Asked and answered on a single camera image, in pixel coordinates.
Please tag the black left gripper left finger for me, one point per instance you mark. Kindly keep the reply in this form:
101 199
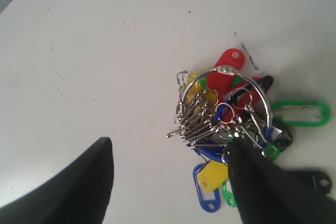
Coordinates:
80 193

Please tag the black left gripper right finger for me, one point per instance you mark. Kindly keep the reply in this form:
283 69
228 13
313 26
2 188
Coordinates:
266 193

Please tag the colourful keychain tag bundle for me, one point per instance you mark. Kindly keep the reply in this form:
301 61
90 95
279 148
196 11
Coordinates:
218 106

